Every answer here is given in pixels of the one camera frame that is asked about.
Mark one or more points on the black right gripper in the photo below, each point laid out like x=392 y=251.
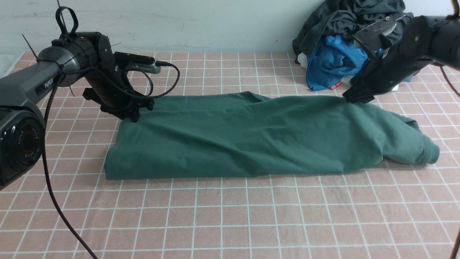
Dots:
x=382 y=74

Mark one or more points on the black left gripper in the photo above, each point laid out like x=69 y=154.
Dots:
x=114 y=93

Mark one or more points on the green long sleeve shirt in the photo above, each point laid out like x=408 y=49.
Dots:
x=249 y=135

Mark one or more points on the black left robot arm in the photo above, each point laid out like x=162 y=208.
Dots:
x=74 y=55

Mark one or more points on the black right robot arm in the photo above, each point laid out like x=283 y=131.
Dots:
x=426 y=40

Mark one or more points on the blue crumpled garment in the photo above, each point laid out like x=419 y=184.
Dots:
x=338 y=44

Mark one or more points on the dark grey crumpled garment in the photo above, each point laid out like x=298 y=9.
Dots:
x=346 y=17

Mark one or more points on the pink checkered tablecloth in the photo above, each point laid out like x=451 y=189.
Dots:
x=391 y=211

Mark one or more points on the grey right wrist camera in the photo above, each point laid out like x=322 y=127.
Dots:
x=375 y=36

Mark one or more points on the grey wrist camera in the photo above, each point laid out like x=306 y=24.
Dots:
x=375 y=36
x=134 y=62

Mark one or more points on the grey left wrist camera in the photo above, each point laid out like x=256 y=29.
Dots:
x=134 y=62

